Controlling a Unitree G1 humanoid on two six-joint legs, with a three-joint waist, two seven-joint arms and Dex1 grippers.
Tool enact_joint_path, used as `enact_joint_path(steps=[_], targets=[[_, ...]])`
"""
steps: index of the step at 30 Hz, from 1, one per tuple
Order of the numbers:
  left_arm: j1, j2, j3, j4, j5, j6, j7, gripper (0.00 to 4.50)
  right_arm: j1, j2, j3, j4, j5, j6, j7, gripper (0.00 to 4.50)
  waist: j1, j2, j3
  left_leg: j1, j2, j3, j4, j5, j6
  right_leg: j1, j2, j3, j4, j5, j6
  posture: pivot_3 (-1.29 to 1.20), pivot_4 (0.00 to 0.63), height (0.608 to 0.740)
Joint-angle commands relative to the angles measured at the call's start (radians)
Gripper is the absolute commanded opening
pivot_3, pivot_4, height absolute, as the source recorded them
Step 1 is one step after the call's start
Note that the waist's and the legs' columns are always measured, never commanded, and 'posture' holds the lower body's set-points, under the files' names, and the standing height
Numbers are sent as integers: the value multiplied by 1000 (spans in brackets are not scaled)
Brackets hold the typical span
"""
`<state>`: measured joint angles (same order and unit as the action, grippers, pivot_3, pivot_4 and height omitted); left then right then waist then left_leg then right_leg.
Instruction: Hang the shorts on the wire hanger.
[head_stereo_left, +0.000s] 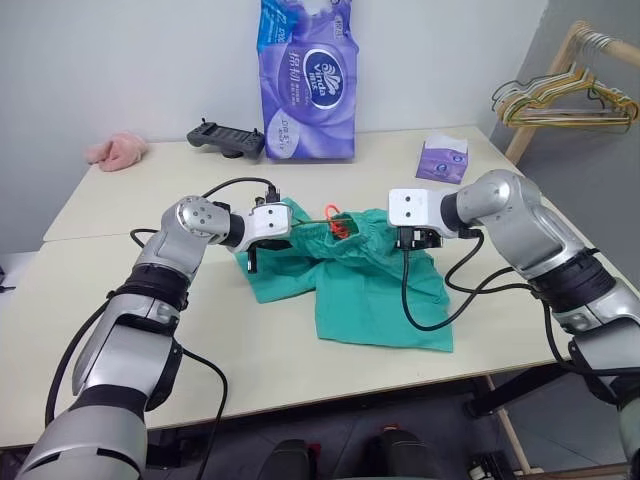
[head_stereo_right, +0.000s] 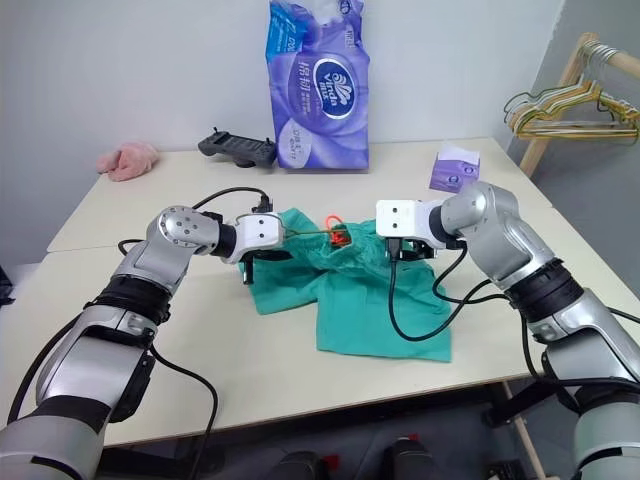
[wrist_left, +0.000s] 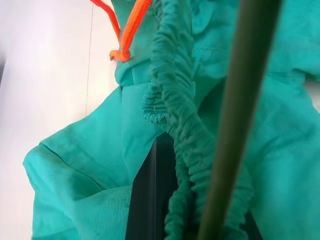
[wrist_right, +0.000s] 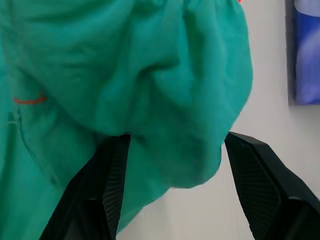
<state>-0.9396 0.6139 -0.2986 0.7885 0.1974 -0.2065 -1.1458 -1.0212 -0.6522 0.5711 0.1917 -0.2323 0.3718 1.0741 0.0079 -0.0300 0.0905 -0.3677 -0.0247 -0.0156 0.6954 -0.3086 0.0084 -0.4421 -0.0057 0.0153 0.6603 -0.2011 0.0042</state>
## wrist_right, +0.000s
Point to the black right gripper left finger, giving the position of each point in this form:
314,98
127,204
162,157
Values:
95,200

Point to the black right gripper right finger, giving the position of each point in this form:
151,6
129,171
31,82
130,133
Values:
275,200

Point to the green shorts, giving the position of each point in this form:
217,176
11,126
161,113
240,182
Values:
125,75

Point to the purple toilet paper pack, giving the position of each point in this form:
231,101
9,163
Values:
307,50

